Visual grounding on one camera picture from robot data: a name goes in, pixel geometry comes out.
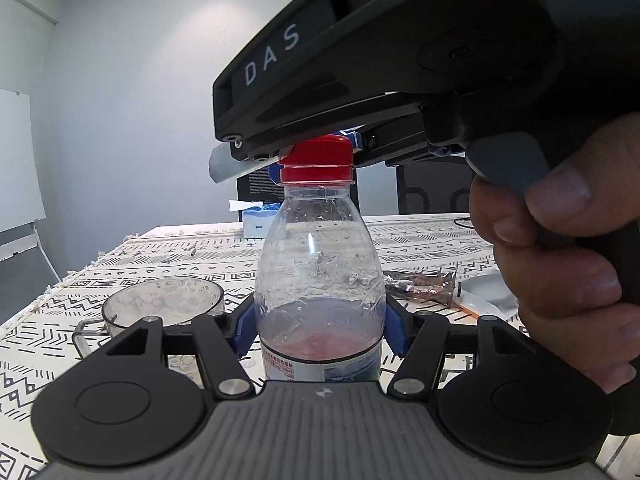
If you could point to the red bottle cap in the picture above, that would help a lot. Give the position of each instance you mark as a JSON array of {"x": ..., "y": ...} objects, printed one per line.
[{"x": 323, "y": 160}]

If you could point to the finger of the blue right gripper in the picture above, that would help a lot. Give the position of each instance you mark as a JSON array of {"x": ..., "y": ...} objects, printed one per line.
[
  {"x": 274, "y": 173},
  {"x": 354, "y": 138}
]

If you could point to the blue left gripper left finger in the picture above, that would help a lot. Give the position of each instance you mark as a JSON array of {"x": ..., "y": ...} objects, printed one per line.
[{"x": 243, "y": 327}]

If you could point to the whiteboard on stand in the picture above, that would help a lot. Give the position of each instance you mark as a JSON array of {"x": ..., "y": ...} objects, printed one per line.
[{"x": 21, "y": 201}]

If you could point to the clear plastic bottle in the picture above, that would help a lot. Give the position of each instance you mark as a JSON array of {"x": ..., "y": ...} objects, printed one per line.
[{"x": 319, "y": 294}]

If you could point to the glass measuring cup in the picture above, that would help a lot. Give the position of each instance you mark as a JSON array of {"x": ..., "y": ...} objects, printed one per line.
[{"x": 175, "y": 301}]

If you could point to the right hand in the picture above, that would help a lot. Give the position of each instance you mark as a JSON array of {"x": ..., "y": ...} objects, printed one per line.
[{"x": 571, "y": 298}]

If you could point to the black mesh office chair middle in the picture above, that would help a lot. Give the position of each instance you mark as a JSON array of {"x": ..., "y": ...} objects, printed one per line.
[{"x": 258, "y": 187}]

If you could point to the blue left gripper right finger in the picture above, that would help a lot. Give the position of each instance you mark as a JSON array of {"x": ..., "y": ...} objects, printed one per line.
[{"x": 399, "y": 328}]

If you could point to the brown snack packet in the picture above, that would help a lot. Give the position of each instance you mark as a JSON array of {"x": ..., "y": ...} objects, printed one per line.
[{"x": 431, "y": 286}]

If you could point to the blue tissue box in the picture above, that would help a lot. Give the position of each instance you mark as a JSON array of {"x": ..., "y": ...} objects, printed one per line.
[{"x": 256, "y": 217}]

